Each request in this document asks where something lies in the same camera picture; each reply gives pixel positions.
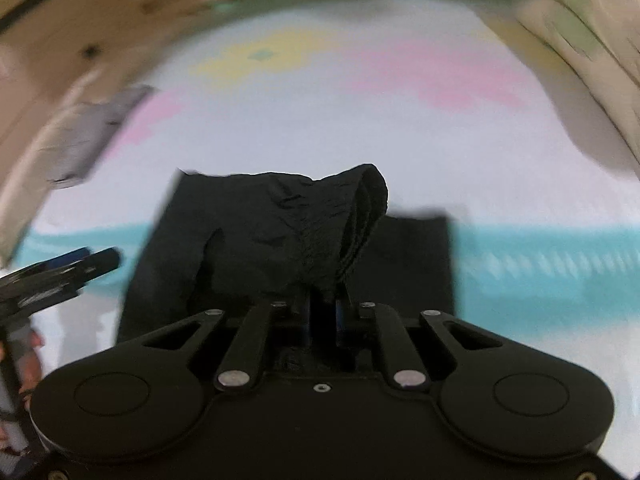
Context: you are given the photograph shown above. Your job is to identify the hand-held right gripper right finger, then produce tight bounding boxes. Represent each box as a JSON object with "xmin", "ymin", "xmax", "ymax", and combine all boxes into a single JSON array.
[{"xmin": 336, "ymin": 300, "xmax": 503, "ymax": 392}]

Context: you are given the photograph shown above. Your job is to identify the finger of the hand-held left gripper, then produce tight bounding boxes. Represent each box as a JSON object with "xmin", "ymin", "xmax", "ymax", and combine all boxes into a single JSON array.
[
  {"xmin": 37, "ymin": 247, "xmax": 95, "ymax": 271},
  {"xmin": 75, "ymin": 247, "xmax": 122, "ymax": 282}
]

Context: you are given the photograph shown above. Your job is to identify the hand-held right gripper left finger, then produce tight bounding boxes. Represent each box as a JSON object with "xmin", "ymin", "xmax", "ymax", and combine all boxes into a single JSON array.
[{"xmin": 142, "ymin": 300, "xmax": 313, "ymax": 392}]

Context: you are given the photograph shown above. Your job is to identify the black pants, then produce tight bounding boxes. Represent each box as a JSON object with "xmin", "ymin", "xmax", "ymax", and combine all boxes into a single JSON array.
[{"xmin": 117, "ymin": 162, "xmax": 456, "ymax": 361}]

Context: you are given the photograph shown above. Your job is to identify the grey garment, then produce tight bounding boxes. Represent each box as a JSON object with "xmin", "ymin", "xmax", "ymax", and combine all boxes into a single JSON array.
[{"xmin": 47, "ymin": 84, "xmax": 153, "ymax": 188}]

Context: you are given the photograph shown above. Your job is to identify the floral bed sheet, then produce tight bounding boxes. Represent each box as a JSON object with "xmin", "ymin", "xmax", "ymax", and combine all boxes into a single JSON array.
[{"xmin": 20, "ymin": 0, "xmax": 640, "ymax": 461}]

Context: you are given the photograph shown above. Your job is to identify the wooden headboard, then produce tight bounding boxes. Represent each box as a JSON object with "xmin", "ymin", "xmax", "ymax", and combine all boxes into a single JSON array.
[{"xmin": 0, "ymin": 0, "xmax": 531, "ymax": 261}]

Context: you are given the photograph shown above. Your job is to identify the folded leaf print quilt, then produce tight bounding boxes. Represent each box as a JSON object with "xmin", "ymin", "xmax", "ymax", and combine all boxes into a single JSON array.
[{"xmin": 515, "ymin": 0, "xmax": 640, "ymax": 178}]

